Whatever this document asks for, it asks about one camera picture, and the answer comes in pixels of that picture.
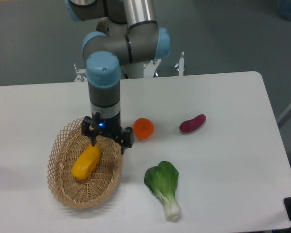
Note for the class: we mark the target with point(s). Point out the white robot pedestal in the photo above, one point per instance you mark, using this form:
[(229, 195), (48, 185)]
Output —
[(139, 70)]

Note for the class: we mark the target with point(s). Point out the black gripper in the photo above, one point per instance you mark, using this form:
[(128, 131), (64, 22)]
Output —
[(107, 127)]

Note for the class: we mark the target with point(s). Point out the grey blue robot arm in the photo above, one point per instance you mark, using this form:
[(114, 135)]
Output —
[(105, 55)]

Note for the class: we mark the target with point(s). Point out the purple sweet potato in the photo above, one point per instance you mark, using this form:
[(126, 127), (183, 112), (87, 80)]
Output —
[(193, 124)]

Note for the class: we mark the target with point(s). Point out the orange tangerine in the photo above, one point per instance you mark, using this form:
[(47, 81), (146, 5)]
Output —
[(143, 128)]

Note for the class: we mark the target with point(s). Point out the woven wicker basket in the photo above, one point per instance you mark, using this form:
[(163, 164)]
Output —
[(96, 188)]

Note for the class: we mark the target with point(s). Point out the green bok choy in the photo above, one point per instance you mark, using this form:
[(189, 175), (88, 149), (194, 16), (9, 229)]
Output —
[(162, 181)]

